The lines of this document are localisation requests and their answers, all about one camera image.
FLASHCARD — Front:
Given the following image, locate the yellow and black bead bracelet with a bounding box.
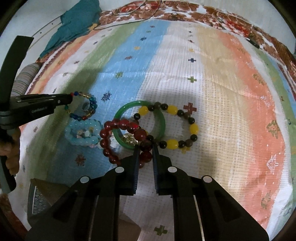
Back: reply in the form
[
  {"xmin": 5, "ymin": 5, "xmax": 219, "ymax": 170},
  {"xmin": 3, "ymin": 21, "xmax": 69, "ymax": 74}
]
[{"xmin": 133, "ymin": 101, "xmax": 200, "ymax": 151}]

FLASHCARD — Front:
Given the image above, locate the dark red bead bracelet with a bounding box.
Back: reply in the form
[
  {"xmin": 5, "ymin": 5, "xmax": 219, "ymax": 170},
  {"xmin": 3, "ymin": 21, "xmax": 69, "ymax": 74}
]
[{"xmin": 99, "ymin": 118, "xmax": 153, "ymax": 169}]

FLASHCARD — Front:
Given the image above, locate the light blue bead bracelet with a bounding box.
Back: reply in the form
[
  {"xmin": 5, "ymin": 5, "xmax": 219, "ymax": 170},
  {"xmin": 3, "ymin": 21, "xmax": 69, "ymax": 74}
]
[{"xmin": 64, "ymin": 118, "xmax": 105, "ymax": 147}]

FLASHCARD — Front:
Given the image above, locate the multicolour blue bead bracelet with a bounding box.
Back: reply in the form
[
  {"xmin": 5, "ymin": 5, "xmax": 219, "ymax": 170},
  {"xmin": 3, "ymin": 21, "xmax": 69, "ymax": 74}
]
[{"xmin": 64, "ymin": 91, "xmax": 98, "ymax": 122}]

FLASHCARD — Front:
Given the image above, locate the green jade bangle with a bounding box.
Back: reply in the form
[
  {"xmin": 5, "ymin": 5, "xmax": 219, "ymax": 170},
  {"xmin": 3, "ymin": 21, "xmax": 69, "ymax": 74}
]
[{"xmin": 113, "ymin": 100, "xmax": 166, "ymax": 150}]

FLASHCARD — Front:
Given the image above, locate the wooden jewelry box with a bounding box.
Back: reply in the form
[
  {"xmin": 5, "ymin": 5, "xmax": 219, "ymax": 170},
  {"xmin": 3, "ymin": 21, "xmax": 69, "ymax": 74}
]
[{"xmin": 27, "ymin": 178, "xmax": 69, "ymax": 227}]

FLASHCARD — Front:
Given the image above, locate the left human hand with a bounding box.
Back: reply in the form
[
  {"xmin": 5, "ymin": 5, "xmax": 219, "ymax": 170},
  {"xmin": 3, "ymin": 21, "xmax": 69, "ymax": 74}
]
[{"xmin": 1, "ymin": 128, "xmax": 21, "ymax": 175}]

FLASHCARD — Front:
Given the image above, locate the grey striped pillow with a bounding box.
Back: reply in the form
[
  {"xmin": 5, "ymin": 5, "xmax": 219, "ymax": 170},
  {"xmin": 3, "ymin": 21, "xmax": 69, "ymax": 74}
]
[{"xmin": 11, "ymin": 63, "xmax": 42, "ymax": 97}]

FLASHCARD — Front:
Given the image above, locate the striped colourful bed cloth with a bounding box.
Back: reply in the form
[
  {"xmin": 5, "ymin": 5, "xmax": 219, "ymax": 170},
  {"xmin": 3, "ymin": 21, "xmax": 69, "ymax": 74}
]
[{"xmin": 9, "ymin": 20, "xmax": 295, "ymax": 240}]

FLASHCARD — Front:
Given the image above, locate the teal folded cloth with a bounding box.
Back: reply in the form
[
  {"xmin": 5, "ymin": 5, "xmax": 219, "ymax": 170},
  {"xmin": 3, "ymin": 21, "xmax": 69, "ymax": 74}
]
[{"xmin": 40, "ymin": 0, "xmax": 101, "ymax": 58}]

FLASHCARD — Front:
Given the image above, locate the small black device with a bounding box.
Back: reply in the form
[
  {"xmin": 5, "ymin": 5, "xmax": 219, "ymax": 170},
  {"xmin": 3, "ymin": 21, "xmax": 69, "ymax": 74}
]
[{"xmin": 246, "ymin": 37, "xmax": 260, "ymax": 49}]

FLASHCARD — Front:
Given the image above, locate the brown floral bedsheet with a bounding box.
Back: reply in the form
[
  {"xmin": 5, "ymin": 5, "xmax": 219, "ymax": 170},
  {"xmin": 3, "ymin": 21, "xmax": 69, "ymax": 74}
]
[{"xmin": 30, "ymin": 0, "xmax": 296, "ymax": 100}]

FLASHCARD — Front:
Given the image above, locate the black thin cable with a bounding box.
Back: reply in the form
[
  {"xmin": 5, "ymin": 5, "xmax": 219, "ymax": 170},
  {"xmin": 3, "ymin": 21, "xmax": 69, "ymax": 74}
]
[{"xmin": 93, "ymin": 0, "xmax": 164, "ymax": 31}]

